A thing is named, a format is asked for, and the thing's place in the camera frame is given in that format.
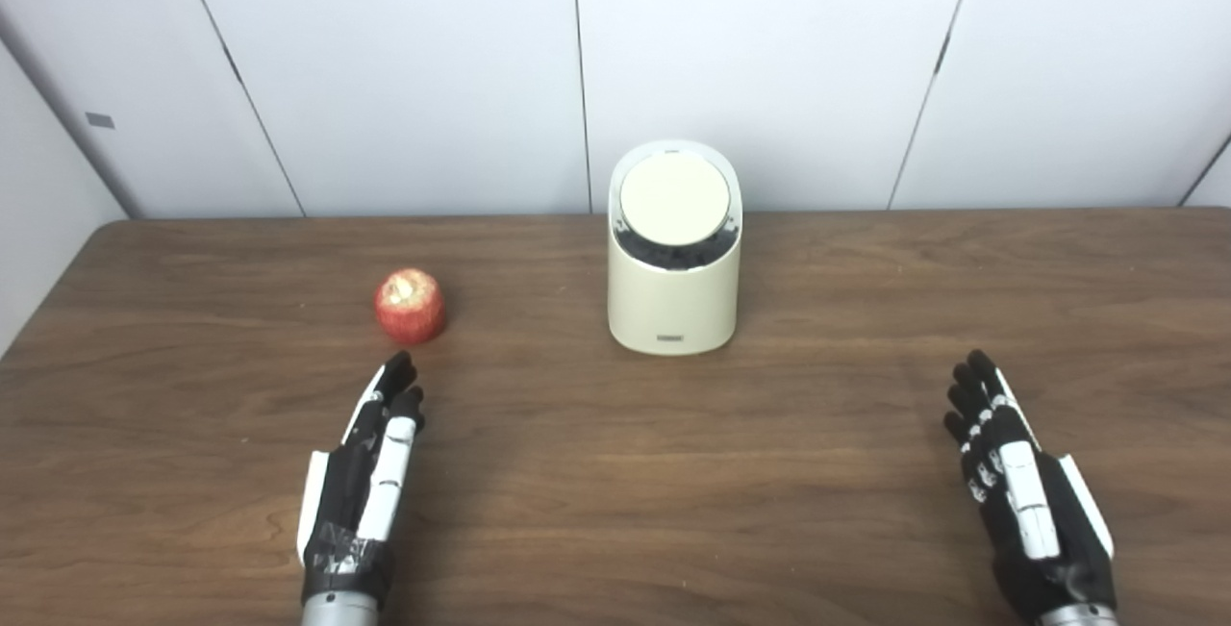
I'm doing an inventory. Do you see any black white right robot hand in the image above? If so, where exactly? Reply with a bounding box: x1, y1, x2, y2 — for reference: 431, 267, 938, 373
942, 349, 1118, 622

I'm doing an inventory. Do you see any round cream bin lid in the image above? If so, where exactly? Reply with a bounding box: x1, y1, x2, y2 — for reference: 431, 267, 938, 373
618, 151, 732, 247

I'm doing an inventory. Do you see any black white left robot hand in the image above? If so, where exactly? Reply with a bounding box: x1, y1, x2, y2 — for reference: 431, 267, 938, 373
296, 350, 426, 608

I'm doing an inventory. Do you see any cream-colored bin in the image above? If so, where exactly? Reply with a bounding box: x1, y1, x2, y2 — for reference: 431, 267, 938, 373
607, 138, 743, 356

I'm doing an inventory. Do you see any red apple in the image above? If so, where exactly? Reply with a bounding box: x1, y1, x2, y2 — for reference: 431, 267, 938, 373
374, 267, 447, 346

